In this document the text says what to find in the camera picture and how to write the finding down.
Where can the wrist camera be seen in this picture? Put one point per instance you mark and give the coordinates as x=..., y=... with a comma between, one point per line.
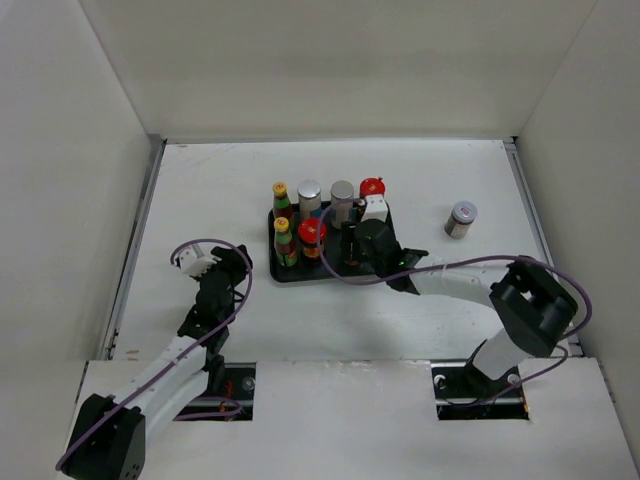
x=193, y=262
x=374, y=208

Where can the black tray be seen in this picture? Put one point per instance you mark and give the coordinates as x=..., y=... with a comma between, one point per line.
x=304, y=271

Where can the red lid sauce jar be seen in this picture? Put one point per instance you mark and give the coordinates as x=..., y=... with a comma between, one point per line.
x=371, y=186
x=312, y=235

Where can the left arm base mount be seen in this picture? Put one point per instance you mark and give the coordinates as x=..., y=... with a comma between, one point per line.
x=228, y=397

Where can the silver lid blue label jar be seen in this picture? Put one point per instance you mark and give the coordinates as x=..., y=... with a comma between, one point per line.
x=309, y=196

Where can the silver lid white granule jar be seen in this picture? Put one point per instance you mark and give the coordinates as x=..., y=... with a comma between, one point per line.
x=342, y=196

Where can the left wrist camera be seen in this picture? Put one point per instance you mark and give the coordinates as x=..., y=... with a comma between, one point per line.
x=193, y=262

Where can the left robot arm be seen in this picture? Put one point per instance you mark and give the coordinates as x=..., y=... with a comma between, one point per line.
x=111, y=433

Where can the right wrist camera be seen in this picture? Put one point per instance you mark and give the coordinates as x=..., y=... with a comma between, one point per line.
x=374, y=208

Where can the white lid dark spice jar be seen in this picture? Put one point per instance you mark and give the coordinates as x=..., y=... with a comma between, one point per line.
x=461, y=217

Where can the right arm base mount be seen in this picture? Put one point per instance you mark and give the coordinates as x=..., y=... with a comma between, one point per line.
x=463, y=394

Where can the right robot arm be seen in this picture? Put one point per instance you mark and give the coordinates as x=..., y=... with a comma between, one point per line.
x=533, y=308

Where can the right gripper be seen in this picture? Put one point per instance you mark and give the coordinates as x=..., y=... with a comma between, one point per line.
x=349, y=235

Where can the yellow cap sauce bottle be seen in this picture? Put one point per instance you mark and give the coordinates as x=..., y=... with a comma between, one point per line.
x=281, y=205
x=284, y=243

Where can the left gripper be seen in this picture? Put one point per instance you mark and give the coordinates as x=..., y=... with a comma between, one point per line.
x=231, y=262

